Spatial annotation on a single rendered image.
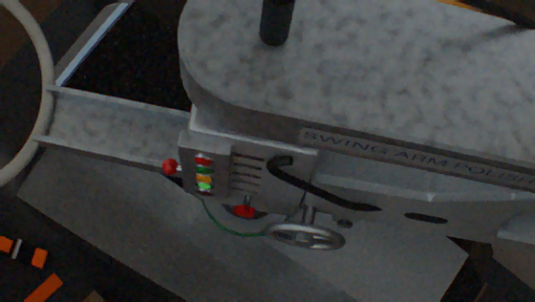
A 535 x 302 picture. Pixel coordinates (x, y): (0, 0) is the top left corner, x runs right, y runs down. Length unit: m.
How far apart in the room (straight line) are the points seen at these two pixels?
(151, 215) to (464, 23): 1.08
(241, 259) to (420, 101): 0.95
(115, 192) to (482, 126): 1.14
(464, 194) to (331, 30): 0.40
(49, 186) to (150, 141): 0.51
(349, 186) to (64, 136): 0.64
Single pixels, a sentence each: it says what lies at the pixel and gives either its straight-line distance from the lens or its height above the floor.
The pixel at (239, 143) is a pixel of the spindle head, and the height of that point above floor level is 1.51.
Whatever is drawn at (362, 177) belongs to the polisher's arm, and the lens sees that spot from 1.43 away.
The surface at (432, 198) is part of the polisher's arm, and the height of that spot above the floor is 1.37.
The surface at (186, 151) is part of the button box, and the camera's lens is 1.32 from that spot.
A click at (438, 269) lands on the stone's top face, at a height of 0.80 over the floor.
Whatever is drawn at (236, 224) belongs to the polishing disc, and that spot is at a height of 0.86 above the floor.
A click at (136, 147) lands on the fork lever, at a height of 1.06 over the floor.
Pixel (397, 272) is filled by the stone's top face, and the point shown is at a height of 0.80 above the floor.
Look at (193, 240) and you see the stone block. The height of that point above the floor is 0.73.
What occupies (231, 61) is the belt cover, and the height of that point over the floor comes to 1.67.
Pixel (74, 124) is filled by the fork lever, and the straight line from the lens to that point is 1.79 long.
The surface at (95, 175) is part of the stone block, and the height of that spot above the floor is 0.72.
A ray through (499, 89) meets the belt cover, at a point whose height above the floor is 1.67.
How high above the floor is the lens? 2.73
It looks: 73 degrees down
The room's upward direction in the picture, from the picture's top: 12 degrees clockwise
